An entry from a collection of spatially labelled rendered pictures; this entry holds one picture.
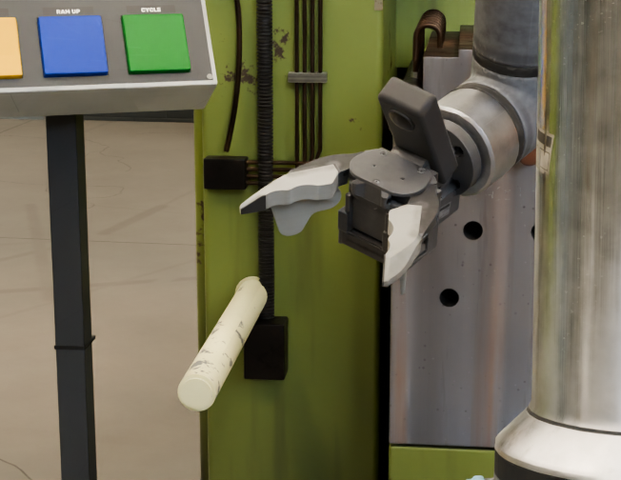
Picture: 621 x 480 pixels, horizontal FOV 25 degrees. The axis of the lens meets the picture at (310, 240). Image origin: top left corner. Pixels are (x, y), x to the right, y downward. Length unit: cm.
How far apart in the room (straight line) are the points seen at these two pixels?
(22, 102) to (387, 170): 62
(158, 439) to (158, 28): 165
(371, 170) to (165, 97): 57
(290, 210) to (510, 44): 25
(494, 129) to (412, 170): 10
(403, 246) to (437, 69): 73
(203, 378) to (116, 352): 222
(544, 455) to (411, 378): 112
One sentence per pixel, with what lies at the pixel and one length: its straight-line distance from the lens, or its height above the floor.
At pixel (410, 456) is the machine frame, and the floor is 45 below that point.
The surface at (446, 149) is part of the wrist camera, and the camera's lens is 119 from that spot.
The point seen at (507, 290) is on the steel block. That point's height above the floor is 69.
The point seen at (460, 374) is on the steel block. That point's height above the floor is 57.
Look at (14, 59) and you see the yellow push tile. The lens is 165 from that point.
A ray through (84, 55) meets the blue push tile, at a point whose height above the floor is 100.
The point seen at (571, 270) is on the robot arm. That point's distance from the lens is 72.
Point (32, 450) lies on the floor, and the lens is 318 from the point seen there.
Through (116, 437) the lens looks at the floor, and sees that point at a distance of 322.
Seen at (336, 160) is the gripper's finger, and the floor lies 95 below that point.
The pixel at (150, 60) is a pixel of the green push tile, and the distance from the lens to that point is 167.
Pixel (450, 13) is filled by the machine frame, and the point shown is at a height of 100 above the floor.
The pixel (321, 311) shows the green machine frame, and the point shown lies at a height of 59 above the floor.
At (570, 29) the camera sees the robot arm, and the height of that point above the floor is 110.
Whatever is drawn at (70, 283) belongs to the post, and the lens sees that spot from 184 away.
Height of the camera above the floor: 115
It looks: 13 degrees down
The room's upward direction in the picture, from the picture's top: straight up
